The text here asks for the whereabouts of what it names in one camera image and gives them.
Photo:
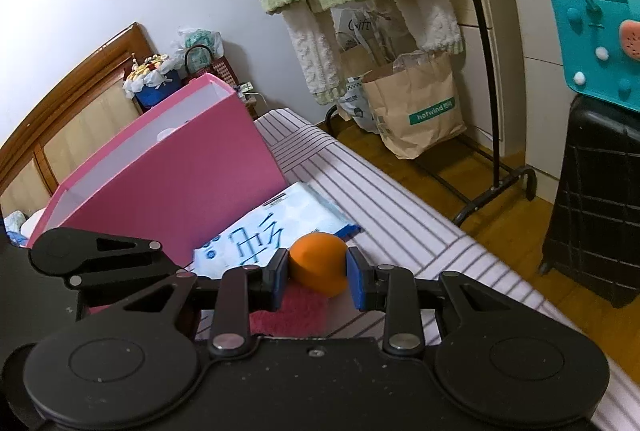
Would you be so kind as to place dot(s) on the teal felt handbag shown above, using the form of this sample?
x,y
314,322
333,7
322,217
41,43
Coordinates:
x,y
595,41

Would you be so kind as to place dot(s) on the flower bouquet blue box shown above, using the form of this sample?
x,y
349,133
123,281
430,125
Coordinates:
x,y
150,83

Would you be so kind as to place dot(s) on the pink fluffy ball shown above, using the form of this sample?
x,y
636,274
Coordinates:
x,y
295,311

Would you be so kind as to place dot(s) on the blue white cloth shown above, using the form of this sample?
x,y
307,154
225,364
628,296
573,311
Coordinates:
x,y
14,223

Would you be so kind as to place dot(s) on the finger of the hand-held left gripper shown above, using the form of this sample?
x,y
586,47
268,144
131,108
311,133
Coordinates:
x,y
120,262

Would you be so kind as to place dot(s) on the white power strip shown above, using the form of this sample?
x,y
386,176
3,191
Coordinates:
x,y
246,88

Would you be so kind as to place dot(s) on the wooden headboard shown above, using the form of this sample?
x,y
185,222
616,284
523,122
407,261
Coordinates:
x,y
75,111

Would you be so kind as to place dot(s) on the green white plastic bag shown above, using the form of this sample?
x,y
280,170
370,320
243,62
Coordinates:
x,y
200,38

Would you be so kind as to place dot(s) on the black clothes rack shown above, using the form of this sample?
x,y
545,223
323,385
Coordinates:
x,y
480,11

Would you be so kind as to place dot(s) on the brown paper bag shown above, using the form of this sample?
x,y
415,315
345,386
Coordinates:
x,y
415,111

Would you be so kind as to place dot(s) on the dark red basket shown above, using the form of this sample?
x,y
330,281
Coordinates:
x,y
220,71

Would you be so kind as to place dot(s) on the white printed plastic bag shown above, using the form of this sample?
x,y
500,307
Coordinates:
x,y
356,103

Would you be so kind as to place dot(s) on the striped bed sheet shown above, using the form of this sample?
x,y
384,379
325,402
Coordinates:
x,y
400,221

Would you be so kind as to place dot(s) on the black suitcase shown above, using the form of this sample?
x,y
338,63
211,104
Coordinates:
x,y
595,191

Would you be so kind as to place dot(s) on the pink storage box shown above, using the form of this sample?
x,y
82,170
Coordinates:
x,y
200,181

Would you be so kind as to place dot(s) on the white plastic gift bag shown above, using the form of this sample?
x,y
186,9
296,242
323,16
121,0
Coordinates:
x,y
357,28

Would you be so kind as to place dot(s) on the orange sponge ball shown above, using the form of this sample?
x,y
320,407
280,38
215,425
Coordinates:
x,y
317,263

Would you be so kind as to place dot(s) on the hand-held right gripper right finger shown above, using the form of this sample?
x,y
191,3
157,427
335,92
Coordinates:
x,y
356,281

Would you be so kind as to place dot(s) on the cream fleece pajama pants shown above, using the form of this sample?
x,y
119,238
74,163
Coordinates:
x,y
310,51

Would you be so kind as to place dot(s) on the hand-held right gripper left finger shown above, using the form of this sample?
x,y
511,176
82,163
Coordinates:
x,y
280,281

